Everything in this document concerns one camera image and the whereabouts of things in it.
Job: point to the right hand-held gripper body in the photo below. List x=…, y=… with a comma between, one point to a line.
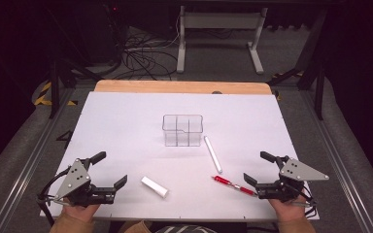
x=291, y=181

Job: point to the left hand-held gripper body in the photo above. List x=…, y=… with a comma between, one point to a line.
x=77, y=181

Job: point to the red pen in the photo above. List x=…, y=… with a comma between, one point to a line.
x=234, y=185

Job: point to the long white pen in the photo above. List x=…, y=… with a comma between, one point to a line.
x=213, y=154

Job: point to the clear plastic organizer box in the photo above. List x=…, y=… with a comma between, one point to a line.
x=183, y=129

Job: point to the person's right hand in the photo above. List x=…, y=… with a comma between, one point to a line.
x=288, y=208

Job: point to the person's left hand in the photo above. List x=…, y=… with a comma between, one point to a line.
x=79, y=211

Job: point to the person's striped clothing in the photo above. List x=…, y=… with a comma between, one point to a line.
x=184, y=229

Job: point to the yellow black hazard tape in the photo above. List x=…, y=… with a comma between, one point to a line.
x=43, y=97

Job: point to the black metal stand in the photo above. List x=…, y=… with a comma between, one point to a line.
x=54, y=87
x=319, y=90

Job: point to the grey metal stand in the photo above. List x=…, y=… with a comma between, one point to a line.
x=220, y=21

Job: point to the small black bracket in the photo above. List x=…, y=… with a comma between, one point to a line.
x=65, y=136

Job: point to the grey metal floor rail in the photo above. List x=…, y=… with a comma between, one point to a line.
x=29, y=161
x=336, y=161

